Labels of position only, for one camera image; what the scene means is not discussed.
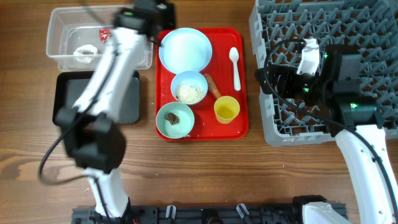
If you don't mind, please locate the clear plastic bin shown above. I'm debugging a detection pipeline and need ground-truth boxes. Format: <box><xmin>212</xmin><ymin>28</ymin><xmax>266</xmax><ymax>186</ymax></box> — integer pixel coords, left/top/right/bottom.
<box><xmin>45</xmin><ymin>4</ymin><xmax>154</xmax><ymax>72</ymax></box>

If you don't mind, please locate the orange carrot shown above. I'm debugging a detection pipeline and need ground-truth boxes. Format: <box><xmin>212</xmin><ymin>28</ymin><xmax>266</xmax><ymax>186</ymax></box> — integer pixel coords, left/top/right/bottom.
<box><xmin>203</xmin><ymin>73</ymin><xmax>221</xmax><ymax>99</ymax></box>

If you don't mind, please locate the black plastic tray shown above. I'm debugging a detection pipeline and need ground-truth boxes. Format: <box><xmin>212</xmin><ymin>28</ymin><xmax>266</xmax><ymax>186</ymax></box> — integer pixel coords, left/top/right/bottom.
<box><xmin>52</xmin><ymin>71</ymin><xmax>140</xmax><ymax>125</ymax></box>

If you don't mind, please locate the brown food scrap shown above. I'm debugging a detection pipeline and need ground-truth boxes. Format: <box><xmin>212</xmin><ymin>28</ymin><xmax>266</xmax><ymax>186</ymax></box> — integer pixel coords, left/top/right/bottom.
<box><xmin>165</xmin><ymin>112</ymin><xmax>180</xmax><ymax>125</ymax></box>

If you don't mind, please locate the red serving tray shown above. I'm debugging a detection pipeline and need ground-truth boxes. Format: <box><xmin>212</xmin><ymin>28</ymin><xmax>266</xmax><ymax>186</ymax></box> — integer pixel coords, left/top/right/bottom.
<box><xmin>154</xmin><ymin>27</ymin><xmax>249</xmax><ymax>142</ymax></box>

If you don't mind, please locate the yellow plastic cup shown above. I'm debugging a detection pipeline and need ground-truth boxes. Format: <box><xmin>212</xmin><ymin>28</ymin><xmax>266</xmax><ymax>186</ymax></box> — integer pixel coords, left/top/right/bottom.
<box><xmin>214</xmin><ymin>96</ymin><xmax>241</xmax><ymax>124</ymax></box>

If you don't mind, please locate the white cooked rice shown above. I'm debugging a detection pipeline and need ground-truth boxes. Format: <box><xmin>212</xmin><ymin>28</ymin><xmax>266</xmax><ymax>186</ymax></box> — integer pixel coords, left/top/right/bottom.
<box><xmin>176</xmin><ymin>84</ymin><xmax>205</xmax><ymax>105</ymax></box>

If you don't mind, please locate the red snack wrapper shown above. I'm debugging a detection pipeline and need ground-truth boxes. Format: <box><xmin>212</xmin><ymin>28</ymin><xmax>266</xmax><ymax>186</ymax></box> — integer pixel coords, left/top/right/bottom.
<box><xmin>99</xmin><ymin>28</ymin><xmax>111</xmax><ymax>42</ymax></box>

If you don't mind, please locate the light blue plate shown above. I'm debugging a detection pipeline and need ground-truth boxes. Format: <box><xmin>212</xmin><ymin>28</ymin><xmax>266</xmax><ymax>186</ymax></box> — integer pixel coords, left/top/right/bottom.
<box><xmin>158</xmin><ymin>27</ymin><xmax>213</xmax><ymax>74</ymax></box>

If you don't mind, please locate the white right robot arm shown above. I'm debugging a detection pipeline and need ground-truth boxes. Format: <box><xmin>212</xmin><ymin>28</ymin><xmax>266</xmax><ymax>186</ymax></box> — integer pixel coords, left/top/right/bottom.
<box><xmin>255</xmin><ymin>39</ymin><xmax>397</xmax><ymax>223</ymax></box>

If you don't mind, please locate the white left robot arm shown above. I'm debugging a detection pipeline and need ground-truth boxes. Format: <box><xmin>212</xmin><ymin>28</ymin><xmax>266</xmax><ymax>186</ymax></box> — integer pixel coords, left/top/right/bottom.
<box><xmin>49</xmin><ymin>1</ymin><xmax>175</xmax><ymax>223</ymax></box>

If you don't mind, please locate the white plastic spoon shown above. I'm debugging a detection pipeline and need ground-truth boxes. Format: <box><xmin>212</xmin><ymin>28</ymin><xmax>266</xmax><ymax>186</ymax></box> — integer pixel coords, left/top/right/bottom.
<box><xmin>229</xmin><ymin>47</ymin><xmax>241</xmax><ymax>91</ymax></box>

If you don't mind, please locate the light blue bowl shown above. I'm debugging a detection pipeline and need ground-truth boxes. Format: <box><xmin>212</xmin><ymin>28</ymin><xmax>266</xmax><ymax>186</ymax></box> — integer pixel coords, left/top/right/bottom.
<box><xmin>170</xmin><ymin>71</ymin><xmax>208</xmax><ymax>105</ymax></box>

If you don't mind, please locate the grey dishwasher rack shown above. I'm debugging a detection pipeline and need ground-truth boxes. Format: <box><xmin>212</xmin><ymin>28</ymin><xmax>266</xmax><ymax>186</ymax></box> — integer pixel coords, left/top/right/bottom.
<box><xmin>249</xmin><ymin>0</ymin><xmax>397</xmax><ymax>146</ymax></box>

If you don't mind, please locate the light green bowl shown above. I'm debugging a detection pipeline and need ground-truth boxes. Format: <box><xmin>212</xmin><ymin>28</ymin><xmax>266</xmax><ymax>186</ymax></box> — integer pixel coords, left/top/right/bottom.
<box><xmin>155</xmin><ymin>102</ymin><xmax>195</xmax><ymax>139</ymax></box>

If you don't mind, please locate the white tissue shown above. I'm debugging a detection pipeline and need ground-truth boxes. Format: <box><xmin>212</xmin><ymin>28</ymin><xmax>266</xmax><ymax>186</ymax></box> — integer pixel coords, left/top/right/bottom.
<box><xmin>73</xmin><ymin>44</ymin><xmax>98</xmax><ymax>64</ymax></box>

